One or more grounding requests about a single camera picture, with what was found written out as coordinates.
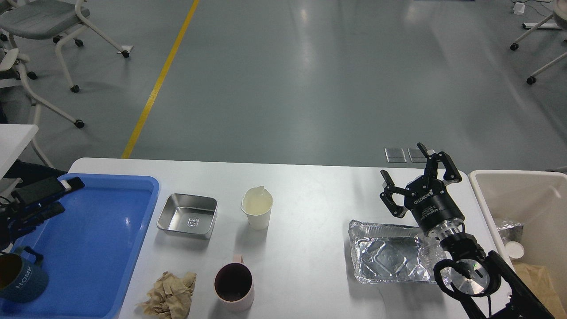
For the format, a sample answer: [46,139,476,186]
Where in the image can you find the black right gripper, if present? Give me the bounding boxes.
[380,143,465,236]

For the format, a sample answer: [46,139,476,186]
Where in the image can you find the pink ribbed mug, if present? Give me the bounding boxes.
[214,254,255,312]

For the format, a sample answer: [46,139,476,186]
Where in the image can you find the stainless steel rectangular tray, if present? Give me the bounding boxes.
[157,193,218,240]

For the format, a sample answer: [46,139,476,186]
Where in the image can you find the dark blue mug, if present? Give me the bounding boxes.
[0,246,49,303]

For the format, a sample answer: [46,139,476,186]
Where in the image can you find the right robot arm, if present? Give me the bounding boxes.
[380,143,553,319]

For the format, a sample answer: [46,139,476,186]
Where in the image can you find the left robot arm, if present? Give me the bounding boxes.
[0,176,85,250]

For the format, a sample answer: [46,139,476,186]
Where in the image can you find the right metal floor plate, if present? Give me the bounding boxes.
[408,147,429,163]

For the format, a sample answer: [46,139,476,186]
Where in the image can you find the metal floor plate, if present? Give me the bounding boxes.
[408,147,429,163]
[384,148,407,163]

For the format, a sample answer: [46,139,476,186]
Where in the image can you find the left metal floor plate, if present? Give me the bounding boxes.
[384,148,407,163]

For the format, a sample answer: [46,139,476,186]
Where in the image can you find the aluminium foil container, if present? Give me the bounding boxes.
[348,220,447,284]

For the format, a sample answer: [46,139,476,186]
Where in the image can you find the crumpled foil in bin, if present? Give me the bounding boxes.
[494,218,524,245]

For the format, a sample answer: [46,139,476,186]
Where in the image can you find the beige plastic waste bin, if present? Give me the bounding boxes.
[469,170,567,307]

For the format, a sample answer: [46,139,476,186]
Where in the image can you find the small white cup in bin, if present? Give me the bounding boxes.
[504,241,525,260]

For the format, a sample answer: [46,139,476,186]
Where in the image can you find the brown paper bag in bin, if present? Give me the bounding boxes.
[512,261,567,319]

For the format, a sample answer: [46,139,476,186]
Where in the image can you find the white paper cup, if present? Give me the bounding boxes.
[241,186,274,230]

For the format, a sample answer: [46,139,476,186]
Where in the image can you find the white chair base right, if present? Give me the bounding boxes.
[509,0,567,85]

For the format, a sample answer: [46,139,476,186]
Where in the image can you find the crumpled brown paper napkin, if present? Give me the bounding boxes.
[138,271,197,319]

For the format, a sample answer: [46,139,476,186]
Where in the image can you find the blue plastic tray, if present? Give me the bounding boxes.
[1,174,159,319]

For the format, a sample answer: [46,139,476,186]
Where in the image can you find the small white side table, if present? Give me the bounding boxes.
[0,124,39,178]

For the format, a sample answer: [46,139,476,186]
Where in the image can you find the grey office chair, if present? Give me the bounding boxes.
[0,0,130,93]

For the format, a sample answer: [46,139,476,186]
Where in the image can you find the white chair frame left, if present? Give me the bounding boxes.
[0,47,85,167]

